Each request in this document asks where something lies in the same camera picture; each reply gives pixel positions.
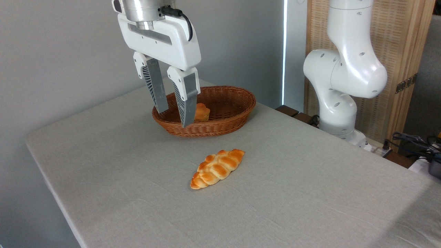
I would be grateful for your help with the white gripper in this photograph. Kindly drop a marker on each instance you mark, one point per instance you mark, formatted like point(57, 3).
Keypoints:
point(162, 46)

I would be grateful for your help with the braided golden bread loaf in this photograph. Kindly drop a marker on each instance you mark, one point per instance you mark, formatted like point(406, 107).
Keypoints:
point(217, 168)

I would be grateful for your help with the brown wicker basket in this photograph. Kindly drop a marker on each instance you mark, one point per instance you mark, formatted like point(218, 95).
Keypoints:
point(224, 124)

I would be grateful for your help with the small brown muffin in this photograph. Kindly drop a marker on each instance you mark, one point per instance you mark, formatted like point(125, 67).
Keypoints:
point(202, 113)

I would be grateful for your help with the bright vertical light strip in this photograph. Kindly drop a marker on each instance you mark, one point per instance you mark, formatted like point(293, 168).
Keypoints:
point(284, 51)

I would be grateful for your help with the grey tablecloth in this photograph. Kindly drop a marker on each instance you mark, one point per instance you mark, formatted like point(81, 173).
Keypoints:
point(241, 206)

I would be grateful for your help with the wooden folding screen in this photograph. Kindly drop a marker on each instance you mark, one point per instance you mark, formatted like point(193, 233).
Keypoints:
point(399, 38)

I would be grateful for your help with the metal screen hinge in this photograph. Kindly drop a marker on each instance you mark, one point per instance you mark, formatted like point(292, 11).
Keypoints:
point(406, 83)

